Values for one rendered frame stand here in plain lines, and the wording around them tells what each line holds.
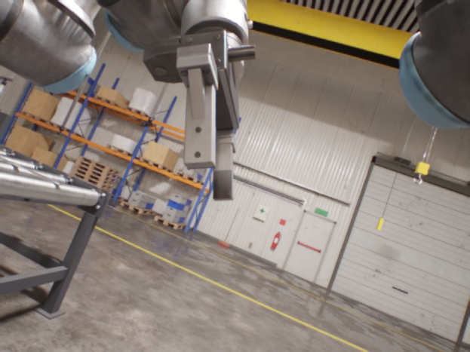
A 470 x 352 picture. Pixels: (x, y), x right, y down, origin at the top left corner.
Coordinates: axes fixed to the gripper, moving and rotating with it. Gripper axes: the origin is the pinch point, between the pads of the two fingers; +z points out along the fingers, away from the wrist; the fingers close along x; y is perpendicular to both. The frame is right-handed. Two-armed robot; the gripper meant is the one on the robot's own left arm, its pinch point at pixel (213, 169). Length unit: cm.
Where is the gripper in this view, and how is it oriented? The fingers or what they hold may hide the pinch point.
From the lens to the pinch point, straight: 31.1
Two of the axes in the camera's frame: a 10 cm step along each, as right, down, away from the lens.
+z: 0.1, 9.5, -3.0
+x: 1.5, 3.0, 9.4
